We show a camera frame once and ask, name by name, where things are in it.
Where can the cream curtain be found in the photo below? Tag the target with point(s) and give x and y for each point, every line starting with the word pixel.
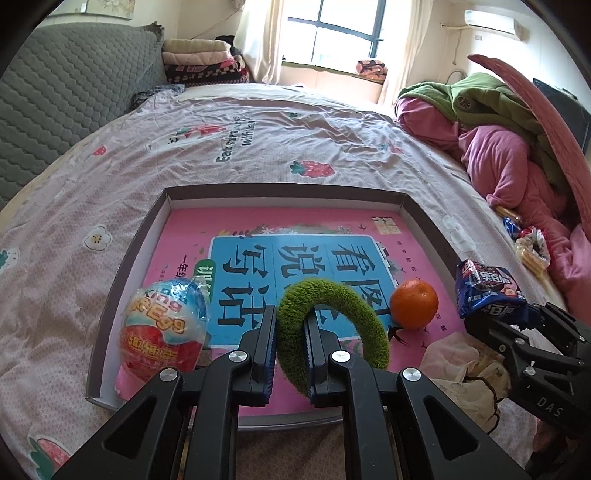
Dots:
pixel 406 46
pixel 258 41

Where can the dark patterned cloth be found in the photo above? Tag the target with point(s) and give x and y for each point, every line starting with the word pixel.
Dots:
pixel 157 94

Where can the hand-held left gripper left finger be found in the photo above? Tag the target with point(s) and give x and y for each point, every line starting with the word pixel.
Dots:
pixel 265 360

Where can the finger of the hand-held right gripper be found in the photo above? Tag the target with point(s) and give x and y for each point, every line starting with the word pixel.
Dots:
pixel 498 337
pixel 563 327

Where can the green blanket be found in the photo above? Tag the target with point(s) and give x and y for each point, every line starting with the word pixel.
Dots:
pixel 485 101

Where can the floral wall painting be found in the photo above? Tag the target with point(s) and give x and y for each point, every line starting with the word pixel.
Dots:
pixel 106 7

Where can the small orange snack packet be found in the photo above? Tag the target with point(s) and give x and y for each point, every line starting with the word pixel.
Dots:
pixel 508 213

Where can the pink and blue book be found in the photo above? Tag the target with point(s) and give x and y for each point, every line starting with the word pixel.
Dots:
pixel 323 221

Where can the green fuzzy hair scrunchie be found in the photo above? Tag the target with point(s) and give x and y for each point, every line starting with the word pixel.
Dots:
pixel 351 314

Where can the beige folded blanket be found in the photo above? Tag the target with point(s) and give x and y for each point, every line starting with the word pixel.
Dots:
pixel 194 45

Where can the yellow wafer packet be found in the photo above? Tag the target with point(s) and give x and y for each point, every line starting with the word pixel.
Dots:
pixel 531 263

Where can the white air conditioner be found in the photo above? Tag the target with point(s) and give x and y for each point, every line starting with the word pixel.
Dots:
pixel 491 23

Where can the pink folded blanket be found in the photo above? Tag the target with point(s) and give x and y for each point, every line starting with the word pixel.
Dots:
pixel 198 57

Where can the grey quilted headboard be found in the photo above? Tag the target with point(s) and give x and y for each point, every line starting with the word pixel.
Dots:
pixel 69 92

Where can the snack wrappers near bedding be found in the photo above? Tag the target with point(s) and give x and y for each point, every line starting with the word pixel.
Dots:
pixel 533 240

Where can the dark-framed window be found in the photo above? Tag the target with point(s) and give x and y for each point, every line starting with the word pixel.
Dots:
pixel 346 27

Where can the magenta quilt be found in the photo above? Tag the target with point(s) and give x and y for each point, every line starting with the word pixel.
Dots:
pixel 498 157

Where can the grey shallow cardboard box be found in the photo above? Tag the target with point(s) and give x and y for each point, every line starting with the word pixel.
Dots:
pixel 277 189

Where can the large mandarin orange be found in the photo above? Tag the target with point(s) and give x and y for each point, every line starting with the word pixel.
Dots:
pixel 414 304

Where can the floral cushion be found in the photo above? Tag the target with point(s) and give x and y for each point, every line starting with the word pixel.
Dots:
pixel 371 70

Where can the small blue snack packet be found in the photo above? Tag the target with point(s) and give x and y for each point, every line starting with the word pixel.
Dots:
pixel 511 228

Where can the black checkered folded blanket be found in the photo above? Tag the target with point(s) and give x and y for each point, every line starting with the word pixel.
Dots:
pixel 203 74

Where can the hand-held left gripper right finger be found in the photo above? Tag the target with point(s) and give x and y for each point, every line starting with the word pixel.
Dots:
pixel 310 369

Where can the dusty pink quilted cover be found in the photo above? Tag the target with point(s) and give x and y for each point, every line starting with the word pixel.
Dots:
pixel 531 101

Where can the blue-topped toy egg packet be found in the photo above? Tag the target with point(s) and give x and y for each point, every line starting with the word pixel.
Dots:
pixel 161 327

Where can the blue cookie packet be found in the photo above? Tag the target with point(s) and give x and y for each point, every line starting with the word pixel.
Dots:
pixel 489 286

